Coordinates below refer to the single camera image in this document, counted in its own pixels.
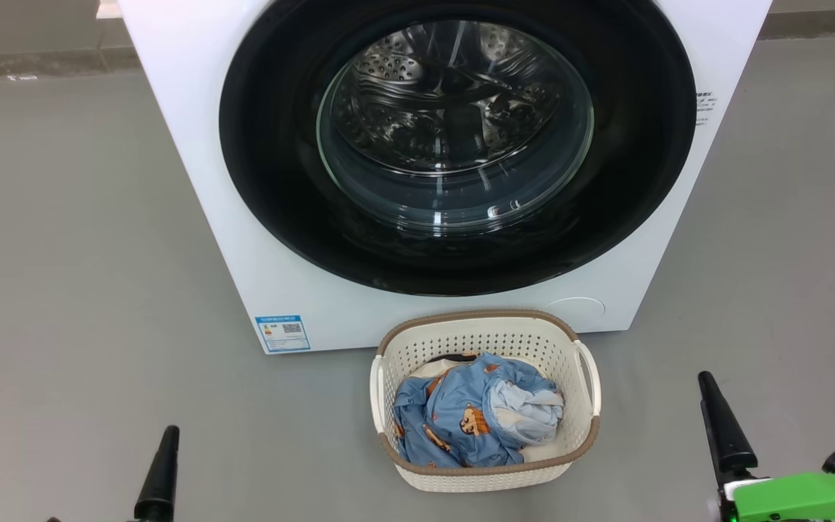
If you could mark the black round glass washer door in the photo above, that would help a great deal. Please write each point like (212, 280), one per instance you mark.
(272, 145)

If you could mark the blue energy label sticker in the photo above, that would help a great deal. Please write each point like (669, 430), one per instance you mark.
(283, 333)

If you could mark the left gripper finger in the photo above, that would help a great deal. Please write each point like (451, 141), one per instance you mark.
(159, 478)

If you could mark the cream garment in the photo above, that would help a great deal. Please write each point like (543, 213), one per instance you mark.
(428, 370)

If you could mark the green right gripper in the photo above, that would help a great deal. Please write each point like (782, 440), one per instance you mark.
(802, 500)

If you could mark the small black text label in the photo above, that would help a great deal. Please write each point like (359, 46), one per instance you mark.
(705, 109)

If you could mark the round white filter cover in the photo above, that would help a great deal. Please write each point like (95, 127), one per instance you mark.
(577, 313)

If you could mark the white front-load washing machine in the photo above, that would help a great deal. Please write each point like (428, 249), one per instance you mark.
(243, 290)

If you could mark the stainless steel washing machine drum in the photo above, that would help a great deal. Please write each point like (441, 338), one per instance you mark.
(454, 94)

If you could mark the blue bear-print garment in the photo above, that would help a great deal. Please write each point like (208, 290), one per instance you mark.
(454, 406)

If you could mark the cream perforated laundry basket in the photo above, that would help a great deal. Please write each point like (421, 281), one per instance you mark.
(475, 337)

